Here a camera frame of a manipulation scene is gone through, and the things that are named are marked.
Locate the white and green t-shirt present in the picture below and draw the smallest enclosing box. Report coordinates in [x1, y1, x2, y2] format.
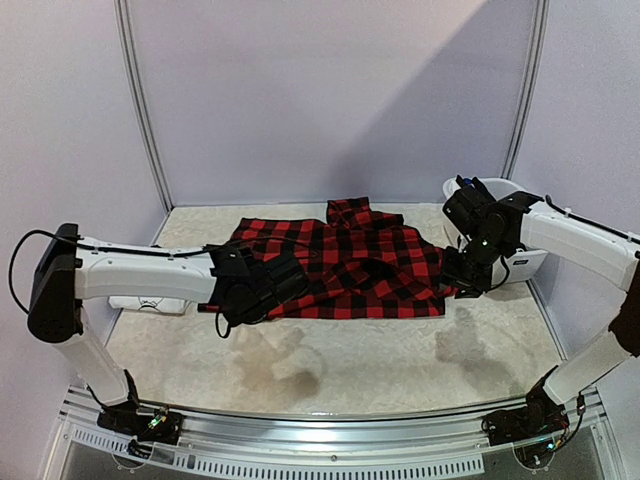
[108, 296, 189, 316]

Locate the red black plaid flannel shirt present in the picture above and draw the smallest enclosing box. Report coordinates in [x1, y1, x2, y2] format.
[231, 197, 456, 320]

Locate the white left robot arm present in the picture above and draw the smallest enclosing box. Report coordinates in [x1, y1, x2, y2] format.
[23, 223, 304, 434]

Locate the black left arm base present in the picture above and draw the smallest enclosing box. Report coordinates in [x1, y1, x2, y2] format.
[97, 370, 185, 445]

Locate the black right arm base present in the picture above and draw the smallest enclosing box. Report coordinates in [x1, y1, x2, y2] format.
[481, 372, 586, 452]

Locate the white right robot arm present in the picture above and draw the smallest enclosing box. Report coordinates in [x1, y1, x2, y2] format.
[442, 185, 639, 436]

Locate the dark patterned clothes pile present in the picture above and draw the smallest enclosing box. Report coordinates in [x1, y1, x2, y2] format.
[456, 175, 495, 201]

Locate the white plastic laundry basket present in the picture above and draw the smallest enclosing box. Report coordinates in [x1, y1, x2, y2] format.
[443, 177, 543, 290]

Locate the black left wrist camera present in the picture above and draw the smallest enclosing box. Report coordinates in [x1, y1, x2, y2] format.
[264, 255, 309, 304]

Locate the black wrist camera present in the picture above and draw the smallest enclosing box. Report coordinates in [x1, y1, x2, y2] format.
[264, 255, 309, 304]
[443, 186, 496, 234]

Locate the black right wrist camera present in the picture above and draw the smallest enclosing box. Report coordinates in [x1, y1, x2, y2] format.
[443, 186, 496, 234]

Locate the aluminium front rail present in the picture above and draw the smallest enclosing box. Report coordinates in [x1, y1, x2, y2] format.
[44, 388, 623, 479]

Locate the right aluminium frame post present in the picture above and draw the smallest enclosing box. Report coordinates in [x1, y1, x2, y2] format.
[501, 0, 549, 179]

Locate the aluminium frame post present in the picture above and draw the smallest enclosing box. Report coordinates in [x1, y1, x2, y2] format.
[501, 0, 549, 179]
[114, 0, 175, 213]

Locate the left aluminium frame post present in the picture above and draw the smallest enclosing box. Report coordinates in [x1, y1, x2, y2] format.
[114, 0, 175, 213]

